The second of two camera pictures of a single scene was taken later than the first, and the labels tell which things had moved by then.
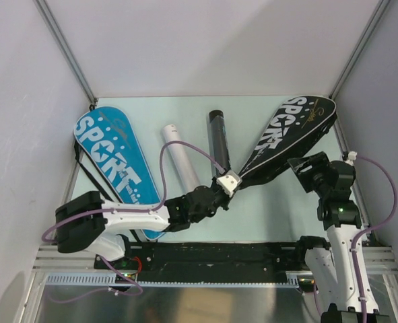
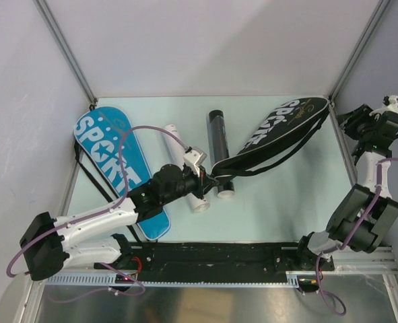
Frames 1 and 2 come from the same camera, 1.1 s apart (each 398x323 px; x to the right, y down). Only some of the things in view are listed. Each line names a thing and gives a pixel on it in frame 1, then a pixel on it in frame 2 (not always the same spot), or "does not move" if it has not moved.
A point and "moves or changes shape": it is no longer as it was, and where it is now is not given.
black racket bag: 297,126 moves or changes shape
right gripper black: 318,161 -> 348,121
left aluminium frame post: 52,25 does not move
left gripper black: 225,197 -> 202,183
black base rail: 206,261 does not move
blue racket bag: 108,138 does not move
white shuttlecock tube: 180,162 does not move
